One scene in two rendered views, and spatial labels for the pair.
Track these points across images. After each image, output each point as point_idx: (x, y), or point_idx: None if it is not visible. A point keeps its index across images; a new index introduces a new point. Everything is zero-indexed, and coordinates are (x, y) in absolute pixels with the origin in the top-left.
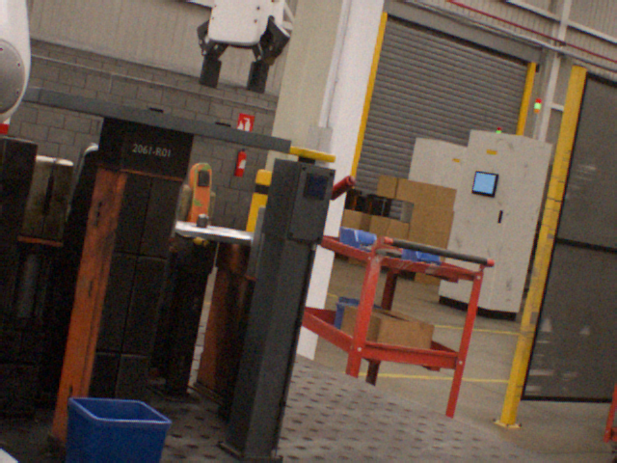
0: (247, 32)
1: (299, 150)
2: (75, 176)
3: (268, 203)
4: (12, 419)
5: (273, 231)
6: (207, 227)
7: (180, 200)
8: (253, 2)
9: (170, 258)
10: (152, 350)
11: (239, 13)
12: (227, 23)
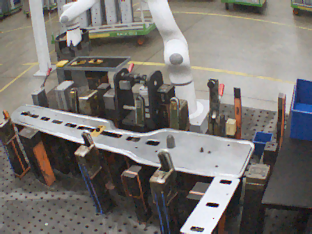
0: (80, 38)
1: (67, 61)
2: (76, 98)
3: (65, 77)
4: None
5: (69, 81)
6: (21, 118)
7: (11, 121)
8: (79, 32)
9: (16, 138)
10: (26, 162)
11: (79, 35)
12: (77, 39)
